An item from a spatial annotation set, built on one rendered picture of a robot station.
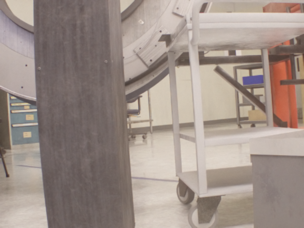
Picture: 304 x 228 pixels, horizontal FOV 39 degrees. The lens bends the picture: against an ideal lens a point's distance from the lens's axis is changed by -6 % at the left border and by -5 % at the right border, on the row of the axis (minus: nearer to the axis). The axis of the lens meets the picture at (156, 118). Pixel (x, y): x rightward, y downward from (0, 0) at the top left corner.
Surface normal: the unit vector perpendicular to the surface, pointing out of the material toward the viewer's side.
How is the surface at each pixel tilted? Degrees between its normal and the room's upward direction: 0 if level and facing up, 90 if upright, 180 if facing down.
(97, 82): 90
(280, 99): 90
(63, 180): 90
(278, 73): 90
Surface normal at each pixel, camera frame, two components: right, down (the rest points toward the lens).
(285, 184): -0.75, 0.06
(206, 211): -0.05, 0.02
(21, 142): 0.70, -0.04
